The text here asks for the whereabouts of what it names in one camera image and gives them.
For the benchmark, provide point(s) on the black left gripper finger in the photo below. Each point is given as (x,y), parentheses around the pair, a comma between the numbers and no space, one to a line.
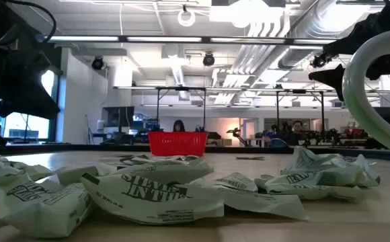
(30,104)

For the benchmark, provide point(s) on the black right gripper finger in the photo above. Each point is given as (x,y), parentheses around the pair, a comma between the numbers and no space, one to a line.
(356,37)
(331,77)

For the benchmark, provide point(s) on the green ceramic mug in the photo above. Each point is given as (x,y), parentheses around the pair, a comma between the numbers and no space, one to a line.
(353,101)

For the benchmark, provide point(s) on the black background robot arm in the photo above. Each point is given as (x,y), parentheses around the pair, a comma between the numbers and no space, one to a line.
(237,132)

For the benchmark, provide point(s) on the black round spot lamp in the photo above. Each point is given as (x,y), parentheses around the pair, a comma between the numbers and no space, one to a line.
(208,59)
(97,63)
(320,61)

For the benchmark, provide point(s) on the large glass window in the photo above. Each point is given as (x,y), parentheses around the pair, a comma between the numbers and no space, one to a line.
(27,126)

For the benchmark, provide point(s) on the black tripod stand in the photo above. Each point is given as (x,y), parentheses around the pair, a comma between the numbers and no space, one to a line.
(26,129)

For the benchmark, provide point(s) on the person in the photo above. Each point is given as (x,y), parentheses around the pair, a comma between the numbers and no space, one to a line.
(297,129)
(179,126)

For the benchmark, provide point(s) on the white dispenser bottle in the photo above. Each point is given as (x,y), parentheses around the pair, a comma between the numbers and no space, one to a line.
(100,126)

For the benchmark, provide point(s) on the blue chair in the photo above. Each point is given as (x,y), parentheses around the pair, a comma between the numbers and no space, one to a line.
(278,143)

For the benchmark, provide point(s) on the long LED light bar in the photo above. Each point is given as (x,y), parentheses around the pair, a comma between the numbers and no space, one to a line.
(87,38)

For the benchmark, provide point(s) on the black computer monitor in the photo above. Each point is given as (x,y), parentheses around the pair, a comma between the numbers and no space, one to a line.
(117,116)

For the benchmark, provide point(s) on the black aluminium table frame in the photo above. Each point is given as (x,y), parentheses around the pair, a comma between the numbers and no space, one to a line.
(64,148)

